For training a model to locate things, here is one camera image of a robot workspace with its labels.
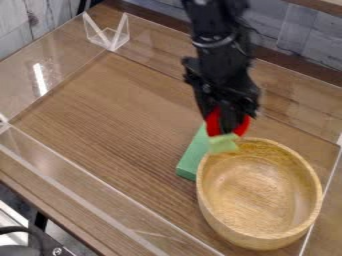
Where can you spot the wooden bowl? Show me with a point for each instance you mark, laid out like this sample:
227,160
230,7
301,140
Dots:
260,194

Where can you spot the black table leg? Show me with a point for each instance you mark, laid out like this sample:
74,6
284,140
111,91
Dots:
40,221

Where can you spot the green rectangular block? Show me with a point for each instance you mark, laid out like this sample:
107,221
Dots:
194,153

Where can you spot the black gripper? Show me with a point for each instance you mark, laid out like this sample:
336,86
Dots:
237,94

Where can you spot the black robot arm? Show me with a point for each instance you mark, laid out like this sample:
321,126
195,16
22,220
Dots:
217,72

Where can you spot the red plush fruit green leaf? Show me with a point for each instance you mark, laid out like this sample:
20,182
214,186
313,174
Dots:
222,142

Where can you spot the clear acrylic tray wall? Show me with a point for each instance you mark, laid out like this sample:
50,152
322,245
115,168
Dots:
117,225

